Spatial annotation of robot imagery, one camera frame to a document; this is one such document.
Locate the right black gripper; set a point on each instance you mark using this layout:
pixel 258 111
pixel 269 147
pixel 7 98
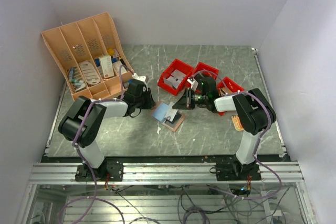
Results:
pixel 185 102

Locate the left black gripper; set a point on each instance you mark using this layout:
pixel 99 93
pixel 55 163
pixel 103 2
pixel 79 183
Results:
pixel 150 102

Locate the red bin with white cards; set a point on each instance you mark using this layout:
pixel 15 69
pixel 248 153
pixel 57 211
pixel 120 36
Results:
pixel 181 66

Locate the red bin with black cards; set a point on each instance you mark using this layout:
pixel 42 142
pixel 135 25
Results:
pixel 205 70

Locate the red bin with gold cards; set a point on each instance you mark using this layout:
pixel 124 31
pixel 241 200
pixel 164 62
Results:
pixel 227 85

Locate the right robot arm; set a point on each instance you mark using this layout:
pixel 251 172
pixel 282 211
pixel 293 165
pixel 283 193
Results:
pixel 254 112

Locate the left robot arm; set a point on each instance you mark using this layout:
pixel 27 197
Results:
pixel 81 124

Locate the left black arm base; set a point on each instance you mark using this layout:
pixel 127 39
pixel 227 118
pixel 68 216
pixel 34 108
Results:
pixel 109 170

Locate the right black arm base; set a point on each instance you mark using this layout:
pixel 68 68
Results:
pixel 233 171

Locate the white cards stack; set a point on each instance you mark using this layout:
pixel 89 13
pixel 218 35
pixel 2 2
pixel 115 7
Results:
pixel 174 79

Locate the white small box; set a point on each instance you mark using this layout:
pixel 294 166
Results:
pixel 117 65

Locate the white red box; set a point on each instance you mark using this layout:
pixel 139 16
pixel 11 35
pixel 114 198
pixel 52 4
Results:
pixel 106 66

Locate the orange spiral notebook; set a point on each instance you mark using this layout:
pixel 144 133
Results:
pixel 237 124

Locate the white oval remote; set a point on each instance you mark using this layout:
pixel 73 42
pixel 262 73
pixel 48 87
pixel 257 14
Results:
pixel 91 76

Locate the yellow small item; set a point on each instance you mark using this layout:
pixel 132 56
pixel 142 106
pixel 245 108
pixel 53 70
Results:
pixel 111 52

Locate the pens bundle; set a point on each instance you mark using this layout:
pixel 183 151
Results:
pixel 76 80

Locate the orange desk organizer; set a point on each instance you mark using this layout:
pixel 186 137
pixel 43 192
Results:
pixel 89 54

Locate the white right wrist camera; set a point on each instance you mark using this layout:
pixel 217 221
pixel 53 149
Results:
pixel 193 83

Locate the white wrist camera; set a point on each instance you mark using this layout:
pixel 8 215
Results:
pixel 140 78
pixel 193 83

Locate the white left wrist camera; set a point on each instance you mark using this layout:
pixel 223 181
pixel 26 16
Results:
pixel 140 78

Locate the aluminium rail frame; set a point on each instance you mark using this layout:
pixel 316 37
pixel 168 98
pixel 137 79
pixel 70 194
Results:
pixel 63 174

